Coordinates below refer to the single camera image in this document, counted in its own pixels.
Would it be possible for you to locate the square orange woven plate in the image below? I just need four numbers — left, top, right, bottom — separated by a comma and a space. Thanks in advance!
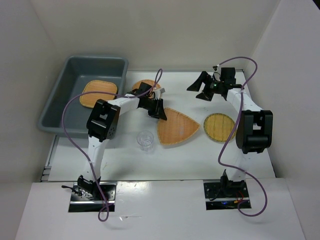
79, 80, 118, 109

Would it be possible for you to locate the purple cable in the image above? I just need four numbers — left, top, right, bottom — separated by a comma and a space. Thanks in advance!
212, 56, 269, 216
60, 68, 164, 223

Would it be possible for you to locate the grey plastic bin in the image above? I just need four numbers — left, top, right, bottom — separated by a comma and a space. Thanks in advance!
37, 54, 129, 137

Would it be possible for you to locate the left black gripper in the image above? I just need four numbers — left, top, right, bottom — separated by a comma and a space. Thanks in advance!
142, 98, 167, 121

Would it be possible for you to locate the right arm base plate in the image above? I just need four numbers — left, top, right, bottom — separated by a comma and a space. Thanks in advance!
203, 181, 252, 211

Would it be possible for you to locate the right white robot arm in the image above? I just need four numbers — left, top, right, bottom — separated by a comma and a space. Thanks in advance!
186, 67, 273, 197

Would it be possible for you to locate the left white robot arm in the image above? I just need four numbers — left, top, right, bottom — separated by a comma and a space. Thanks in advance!
77, 82, 167, 200

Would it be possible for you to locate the round orange woven plate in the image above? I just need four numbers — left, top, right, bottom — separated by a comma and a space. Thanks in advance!
132, 79, 161, 95

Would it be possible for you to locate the triangular orange woven plate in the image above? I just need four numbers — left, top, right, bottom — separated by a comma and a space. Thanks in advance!
157, 107, 200, 146

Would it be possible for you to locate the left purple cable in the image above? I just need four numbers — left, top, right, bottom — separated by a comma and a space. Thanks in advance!
60, 68, 164, 223

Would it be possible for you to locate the round yellow bamboo plate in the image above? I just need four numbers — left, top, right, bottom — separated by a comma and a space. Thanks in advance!
203, 113, 235, 143

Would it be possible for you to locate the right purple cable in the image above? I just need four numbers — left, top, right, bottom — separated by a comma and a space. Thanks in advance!
212, 56, 269, 216

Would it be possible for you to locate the clear plastic cup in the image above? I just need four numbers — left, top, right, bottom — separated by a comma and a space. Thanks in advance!
136, 130, 154, 152

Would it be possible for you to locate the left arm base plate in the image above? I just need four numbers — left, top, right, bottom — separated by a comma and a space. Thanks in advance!
68, 182, 117, 213

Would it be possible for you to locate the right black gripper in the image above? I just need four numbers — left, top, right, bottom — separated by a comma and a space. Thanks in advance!
187, 71, 225, 102

